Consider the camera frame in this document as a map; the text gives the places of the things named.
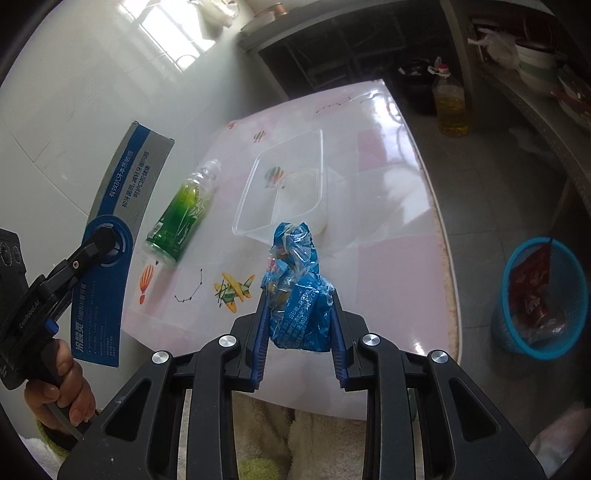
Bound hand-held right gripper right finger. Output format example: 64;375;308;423
330;292;541;480

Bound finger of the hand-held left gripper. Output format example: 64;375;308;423
30;226;119;322

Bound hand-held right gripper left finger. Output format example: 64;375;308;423
58;290;271;480

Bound blue plastic wrapper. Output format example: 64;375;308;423
262;222;337;354

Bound blue toothpaste box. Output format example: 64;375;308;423
74;121;175;368

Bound clear red printed wrapper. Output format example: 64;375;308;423
508;244;568;345

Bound blue plastic basket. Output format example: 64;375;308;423
490;237;585;361

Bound person's left hand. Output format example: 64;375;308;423
23;344;97;433

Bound white fluffy blanket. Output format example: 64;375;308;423
231;396;370;480

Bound green plastic bottle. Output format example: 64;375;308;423
145;159;222;264

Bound clear plastic food container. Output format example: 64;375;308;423
232;128;341;241

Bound yellow cooking oil bottle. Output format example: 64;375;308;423
431;58;470;138

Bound black plastic bag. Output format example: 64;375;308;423
399;58;437;114

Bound white plastic scrap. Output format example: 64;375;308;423
510;127;543;153

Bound white knotted plastic bag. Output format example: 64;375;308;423
478;28;518;70

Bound stack of white bowls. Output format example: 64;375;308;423
517;41;562;91

